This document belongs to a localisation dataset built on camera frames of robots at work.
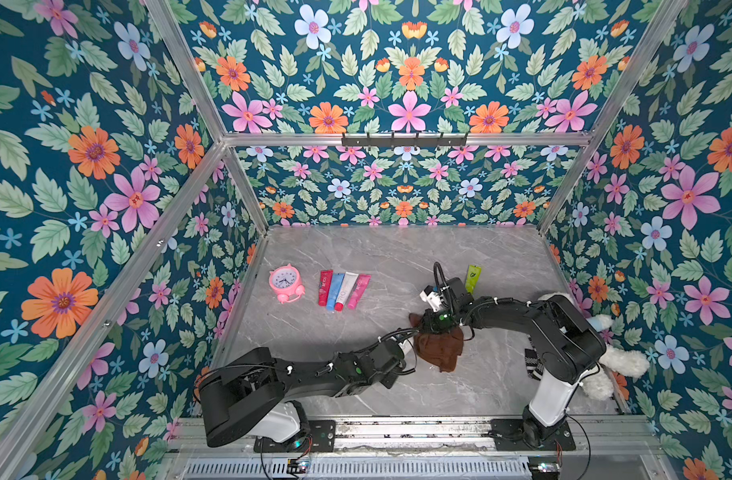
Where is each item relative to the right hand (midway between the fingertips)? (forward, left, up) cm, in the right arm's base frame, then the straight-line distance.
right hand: (420, 324), depth 92 cm
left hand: (-11, +6, -1) cm, 13 cm away
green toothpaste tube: (+19, -19, -1) cm, 27 cm away
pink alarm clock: (+14, +46, +2) cm, 48 cm away
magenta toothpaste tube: (+15, +33, +1) cm, 36 cm away
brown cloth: (-8, -6, 0) cm, 10 cm away
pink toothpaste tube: (+12, +20, 0) cm, 24 cm away
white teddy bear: (-12, -52, +5) cm, 54 cm away
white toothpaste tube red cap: (+11, +25, +1) cm, 27 cm away
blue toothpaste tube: (+14, +29, 0) cm, 32 cm away
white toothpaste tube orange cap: (-7, +5, -1) cm, 8 cm away
